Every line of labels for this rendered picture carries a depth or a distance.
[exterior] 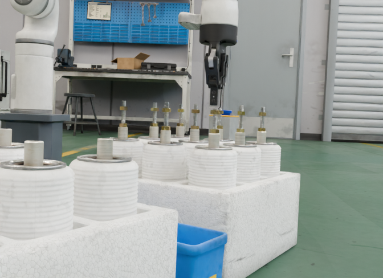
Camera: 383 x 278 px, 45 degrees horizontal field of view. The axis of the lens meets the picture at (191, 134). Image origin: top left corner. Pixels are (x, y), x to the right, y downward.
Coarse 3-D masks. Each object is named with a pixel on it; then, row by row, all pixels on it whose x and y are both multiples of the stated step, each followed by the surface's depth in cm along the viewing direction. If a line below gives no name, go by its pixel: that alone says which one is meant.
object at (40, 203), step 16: (0, 176) 52; (16, 176) 51; (32, 176) 51; (48, 176) 52; (64, 176) 54; (0, 192) 52; (16, 192) 51; (32, 192) 52; (48, 192) 52; (64, 192) 54; (0, 208) 52; (16, 208) 51; (32, 208) 52; (48, 208) 52; (64, 208) 54; (0, 224) 52; (16, 224) 51; (32, 224) 52; (48, 224) 52; (64, 224) 54
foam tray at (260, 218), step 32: (160, 192) 91; (192, 192) 87; (224, 192) 84; (256, 192) 94; (288, 192) 109; (192, 224) 87; (224, 224) 84; (256, 224) 95; (288, 224) 111; (224, 256) 84; (256, 256) 96
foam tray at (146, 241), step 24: (144, 216) 63; (168, 216) 66; (0, 240) 49; (24, 240) 50; (48, 240) 50; (72, 240) 52; (96, 240) 55; (120, 240) 58; (144, 240) 62; (168, 240) 66; (0, 264) 44; (24, 264) 46; (48, 264) 49; (72, 264) 52; (96, 264) 55; (120, 264) 58; (144, 264) 62; (168, 264) 67
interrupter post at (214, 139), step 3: (210, 135) 92; (213, 135) 92; (216, 135) 92; (219, 135) 93; (210, 138) 92; (213, 138) 92; (216, 138) 92; (210, 141) 92; (213, 141) 92; (216, 141) 92; (210, 144) 92; (213, 144) 92; (216, 144) 92; (210, 147) 92; (213, 147) 92; (216, 147) 92
